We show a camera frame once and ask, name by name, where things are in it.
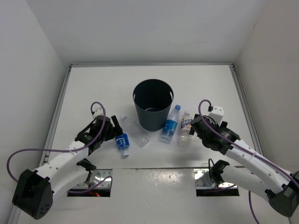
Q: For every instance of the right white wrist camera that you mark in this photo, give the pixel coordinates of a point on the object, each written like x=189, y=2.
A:
x=216, y=114

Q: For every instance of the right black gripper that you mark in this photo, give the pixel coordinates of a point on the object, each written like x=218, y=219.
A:
x=217, y=127

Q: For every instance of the short blue label bottle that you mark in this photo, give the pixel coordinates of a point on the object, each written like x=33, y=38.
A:
x=123, y=145

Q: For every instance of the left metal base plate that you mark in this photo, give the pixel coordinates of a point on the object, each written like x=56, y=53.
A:
x=99, y=175

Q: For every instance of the tall blue cap bottle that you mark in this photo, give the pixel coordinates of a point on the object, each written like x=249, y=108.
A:
x=170, y=125

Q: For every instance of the clear crushed plastic bottle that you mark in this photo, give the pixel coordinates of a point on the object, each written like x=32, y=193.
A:
x=136, y=132

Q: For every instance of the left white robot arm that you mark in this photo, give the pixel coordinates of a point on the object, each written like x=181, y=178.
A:
x=69, y=172

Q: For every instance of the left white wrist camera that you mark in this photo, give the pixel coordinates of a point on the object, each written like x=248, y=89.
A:
x=97, y=113

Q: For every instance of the metal base plate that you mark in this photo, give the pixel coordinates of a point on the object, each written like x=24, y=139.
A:
x=99, y=175
x=203, y=181

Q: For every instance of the left aluminium frame rail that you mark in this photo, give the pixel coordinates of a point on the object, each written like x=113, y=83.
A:
x=53, y=126

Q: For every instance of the dark grey plastic bin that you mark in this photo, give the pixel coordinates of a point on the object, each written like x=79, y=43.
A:
x=152, y=99

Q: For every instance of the right aluminium frame rail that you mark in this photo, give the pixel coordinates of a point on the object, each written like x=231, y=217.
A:
x=246, y=109

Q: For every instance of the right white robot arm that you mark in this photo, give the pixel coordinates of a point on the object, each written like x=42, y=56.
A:
x=280, y=188

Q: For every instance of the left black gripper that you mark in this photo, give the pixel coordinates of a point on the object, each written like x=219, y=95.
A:
x=117, y=129

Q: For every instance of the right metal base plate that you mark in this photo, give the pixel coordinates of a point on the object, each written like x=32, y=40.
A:
x=203, y=181

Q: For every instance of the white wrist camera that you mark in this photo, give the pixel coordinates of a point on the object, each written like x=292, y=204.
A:
x=97, y=113
x=216, y=114

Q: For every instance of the orange white label bottle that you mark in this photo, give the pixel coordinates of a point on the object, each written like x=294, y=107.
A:
x=184, y=139

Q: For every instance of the aluminium frame rail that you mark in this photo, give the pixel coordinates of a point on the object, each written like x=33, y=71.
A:
x=53, y=126
x=246, y=109

